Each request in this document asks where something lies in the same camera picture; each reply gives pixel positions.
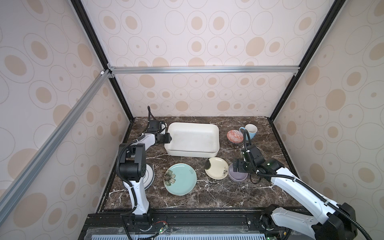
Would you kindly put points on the red patterned bowl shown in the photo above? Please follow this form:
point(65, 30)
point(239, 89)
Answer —
point(235, 136)

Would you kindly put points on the green flower plate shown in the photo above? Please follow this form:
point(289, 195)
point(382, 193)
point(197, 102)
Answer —
point(180, 179)

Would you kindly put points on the aluminium rail left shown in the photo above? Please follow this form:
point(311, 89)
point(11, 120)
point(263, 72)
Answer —
point(24, 180)

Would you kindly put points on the white ringed plate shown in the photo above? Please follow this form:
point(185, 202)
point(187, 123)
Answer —
point(149, 176)

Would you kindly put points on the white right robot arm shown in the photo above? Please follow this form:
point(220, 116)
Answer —
point(327, 220)

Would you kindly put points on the purple bowl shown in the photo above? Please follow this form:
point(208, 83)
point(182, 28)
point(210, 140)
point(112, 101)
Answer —
point(236, 176)

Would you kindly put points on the black corner frame post left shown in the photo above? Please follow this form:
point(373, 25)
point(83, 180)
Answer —
point(96, 44)

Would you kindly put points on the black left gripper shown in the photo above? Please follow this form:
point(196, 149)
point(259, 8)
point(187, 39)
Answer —
point(167, 137)

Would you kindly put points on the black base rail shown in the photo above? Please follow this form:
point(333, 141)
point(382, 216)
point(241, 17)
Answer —
point(206, 222)

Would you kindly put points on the cream yellow small plate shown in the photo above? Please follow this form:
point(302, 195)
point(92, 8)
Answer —
point(216, 168)

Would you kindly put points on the white plastic bin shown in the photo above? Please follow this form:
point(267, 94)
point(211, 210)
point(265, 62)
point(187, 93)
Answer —
point(193, 140)

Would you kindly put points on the aluminium rail back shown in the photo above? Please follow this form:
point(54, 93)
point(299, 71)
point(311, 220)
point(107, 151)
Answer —
point(205, 69)

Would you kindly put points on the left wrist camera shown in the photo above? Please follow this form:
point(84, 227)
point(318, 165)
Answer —
point(156, 126)

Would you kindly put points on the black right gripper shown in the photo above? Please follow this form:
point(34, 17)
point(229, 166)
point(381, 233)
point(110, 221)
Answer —
point(240, 162)

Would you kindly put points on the aluminium rail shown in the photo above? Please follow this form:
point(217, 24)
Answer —
point(24, 180)
point(205, 69)

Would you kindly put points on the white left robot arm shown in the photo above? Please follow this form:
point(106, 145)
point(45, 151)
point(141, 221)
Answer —
point(131, 167)

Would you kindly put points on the black corner frame post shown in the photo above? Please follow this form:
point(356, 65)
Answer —
point(324, 28)
point(96, 44)

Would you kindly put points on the black corner frame post right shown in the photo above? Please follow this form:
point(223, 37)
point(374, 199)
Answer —
point(324, 28)

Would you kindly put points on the blue mug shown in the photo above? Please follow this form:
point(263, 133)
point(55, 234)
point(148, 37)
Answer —
point(252, 130)

